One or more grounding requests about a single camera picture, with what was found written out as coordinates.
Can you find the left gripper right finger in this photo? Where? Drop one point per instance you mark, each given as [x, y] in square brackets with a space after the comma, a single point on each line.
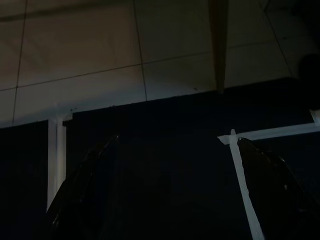
[280, 200]

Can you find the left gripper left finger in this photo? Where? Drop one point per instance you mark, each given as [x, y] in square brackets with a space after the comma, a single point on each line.
[90, 195]

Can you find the white floor tape strip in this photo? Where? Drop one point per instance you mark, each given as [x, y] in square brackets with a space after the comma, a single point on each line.
[275, 131]
[241, 175]
[56, 150]

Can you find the black taped floor mat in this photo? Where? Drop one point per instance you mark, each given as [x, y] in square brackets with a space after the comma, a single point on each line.
[160, 175]

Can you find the light wooden dining table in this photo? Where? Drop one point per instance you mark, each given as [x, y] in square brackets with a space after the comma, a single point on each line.
[220, 37]

